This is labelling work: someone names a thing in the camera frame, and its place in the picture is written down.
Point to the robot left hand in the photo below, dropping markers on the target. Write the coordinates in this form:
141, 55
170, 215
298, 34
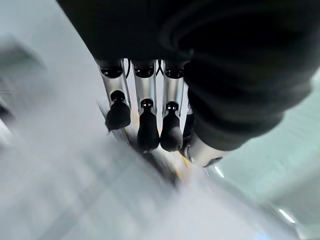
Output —
225, 75

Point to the white bathroom sink counter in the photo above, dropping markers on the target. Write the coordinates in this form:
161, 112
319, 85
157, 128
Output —
105, 190

